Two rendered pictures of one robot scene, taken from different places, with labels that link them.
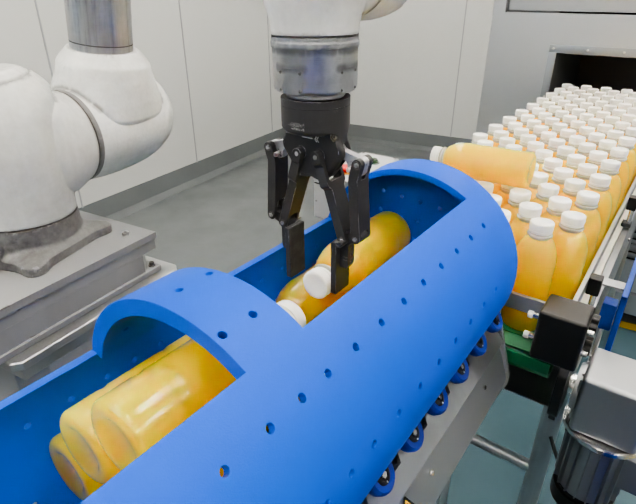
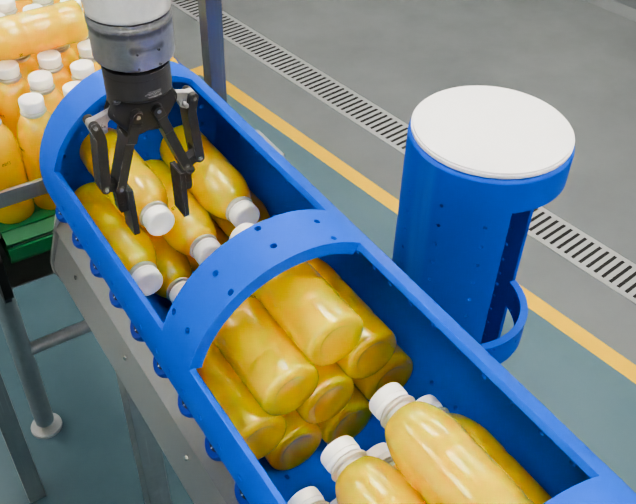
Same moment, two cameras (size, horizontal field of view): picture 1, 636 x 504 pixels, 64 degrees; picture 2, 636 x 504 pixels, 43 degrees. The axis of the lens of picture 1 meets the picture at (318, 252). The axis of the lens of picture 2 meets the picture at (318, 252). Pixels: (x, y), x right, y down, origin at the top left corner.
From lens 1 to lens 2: 0.76 m
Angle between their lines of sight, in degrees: 58
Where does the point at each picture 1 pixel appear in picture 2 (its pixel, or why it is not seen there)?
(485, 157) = (37, 26)
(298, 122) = (155, 89)
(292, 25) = (150, 12)
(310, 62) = (165, 35)
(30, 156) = not seen: outside the picture
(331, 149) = (168, 97)
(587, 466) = not seen: hidden behind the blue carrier
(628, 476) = not seen: hidden behind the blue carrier
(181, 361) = (307, 281)
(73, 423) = (293, 374)
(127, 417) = (348, 313)
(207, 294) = (290, 232)
